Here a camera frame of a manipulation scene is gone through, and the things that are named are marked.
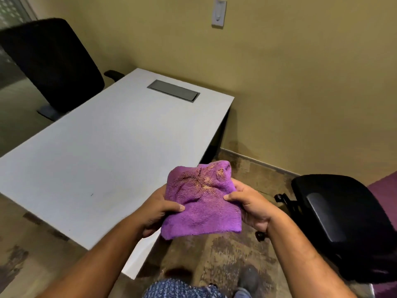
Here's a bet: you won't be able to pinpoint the person's left hand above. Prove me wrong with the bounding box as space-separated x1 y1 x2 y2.
133 184 185 239

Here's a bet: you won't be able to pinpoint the person's right hand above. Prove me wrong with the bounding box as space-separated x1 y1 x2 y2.
224 178 281 233

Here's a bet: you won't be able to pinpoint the purple microfibre cloth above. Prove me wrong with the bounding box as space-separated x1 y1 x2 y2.
161 160 243 240

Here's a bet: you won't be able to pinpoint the person's left forearm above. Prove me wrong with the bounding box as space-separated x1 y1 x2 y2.
37 213 146 298

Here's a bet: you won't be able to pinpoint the person's right forearm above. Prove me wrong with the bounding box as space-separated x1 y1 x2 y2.
266 211 357 298

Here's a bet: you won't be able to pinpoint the person's blue patterned trousers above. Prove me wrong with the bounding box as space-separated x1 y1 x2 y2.
143 279 227 298

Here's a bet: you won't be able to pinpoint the person's dark shoe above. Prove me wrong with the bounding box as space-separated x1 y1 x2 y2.
233 266 262 298

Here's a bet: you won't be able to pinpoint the white desk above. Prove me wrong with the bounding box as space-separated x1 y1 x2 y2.
0 68 235 280

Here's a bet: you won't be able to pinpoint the black padded office chair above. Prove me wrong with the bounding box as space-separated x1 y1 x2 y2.
256 174 397 284

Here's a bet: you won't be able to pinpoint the purple seat cushion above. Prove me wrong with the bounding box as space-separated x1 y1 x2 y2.
367 171 397 230

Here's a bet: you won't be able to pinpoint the black mesh office chair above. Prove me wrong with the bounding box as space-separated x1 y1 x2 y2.
0 18 125 122

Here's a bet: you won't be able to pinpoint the grey desk cable hatch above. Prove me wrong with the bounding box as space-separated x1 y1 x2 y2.
147 79 200 103

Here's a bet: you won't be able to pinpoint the white wall switch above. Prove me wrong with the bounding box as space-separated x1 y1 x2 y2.
212 0 227 28

